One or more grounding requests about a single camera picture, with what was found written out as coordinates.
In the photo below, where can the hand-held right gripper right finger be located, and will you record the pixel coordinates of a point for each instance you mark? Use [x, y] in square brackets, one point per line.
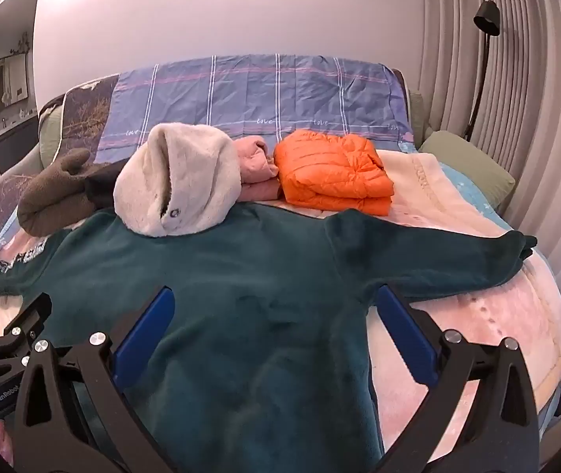
[406, 332]

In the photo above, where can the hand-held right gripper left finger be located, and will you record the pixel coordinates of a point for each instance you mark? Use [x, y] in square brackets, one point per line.
[142, 330]

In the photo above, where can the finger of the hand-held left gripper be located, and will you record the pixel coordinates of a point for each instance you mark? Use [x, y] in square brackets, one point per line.
[29, 315]

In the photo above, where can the dark green fleece sweater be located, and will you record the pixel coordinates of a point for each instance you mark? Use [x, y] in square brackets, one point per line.
[241, 305]

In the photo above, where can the pink bear print blanket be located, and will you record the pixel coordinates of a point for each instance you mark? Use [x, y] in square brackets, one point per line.
[482, 295]

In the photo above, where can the olive brown fleece garment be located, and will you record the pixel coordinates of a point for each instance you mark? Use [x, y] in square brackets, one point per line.
[54, 197]

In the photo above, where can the light blue bed sheet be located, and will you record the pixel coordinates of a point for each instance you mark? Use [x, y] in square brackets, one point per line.
[482, 197]

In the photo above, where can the cream fluffy jacket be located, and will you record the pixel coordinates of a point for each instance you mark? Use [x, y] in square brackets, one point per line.
[187, 177]

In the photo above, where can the green pillow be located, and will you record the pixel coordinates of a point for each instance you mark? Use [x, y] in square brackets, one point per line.
[467, 167]

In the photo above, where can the orange puffer jacket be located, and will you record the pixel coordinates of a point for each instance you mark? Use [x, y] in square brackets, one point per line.
[329, 172]

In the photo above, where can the pink folded garment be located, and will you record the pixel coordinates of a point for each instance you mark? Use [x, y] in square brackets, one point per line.
[256, 167]

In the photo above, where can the dark tree print quilt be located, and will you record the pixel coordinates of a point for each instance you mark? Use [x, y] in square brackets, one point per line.
[88, 113]

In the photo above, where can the blue plaid sheet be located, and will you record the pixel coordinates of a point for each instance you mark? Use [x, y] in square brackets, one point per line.
[241, 98]

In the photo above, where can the grey pleated curtain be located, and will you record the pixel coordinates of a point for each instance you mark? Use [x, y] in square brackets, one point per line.
[522, 83]

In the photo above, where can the black floor lamp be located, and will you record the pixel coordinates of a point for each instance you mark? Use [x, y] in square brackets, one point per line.
[487, 17]

